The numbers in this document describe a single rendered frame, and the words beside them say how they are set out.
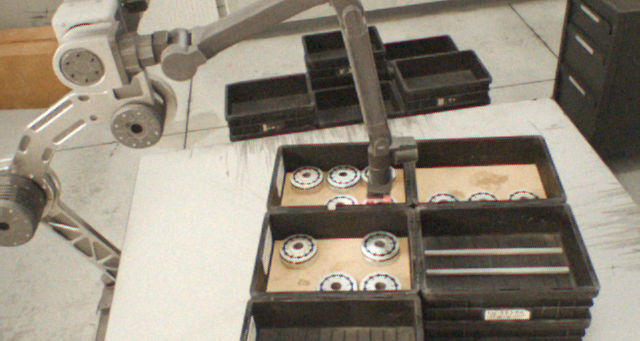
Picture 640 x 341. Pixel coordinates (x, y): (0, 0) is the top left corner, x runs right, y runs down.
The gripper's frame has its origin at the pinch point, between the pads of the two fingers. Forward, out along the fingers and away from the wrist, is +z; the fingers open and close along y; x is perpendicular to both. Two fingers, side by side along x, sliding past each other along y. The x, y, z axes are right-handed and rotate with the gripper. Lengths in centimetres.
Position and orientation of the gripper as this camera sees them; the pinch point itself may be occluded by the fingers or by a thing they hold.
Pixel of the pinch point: (380, 204)
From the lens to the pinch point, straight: 175.8
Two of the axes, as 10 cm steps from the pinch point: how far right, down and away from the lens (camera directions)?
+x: -9.9, -0.3, 1.7
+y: 1.5, -6.1, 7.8
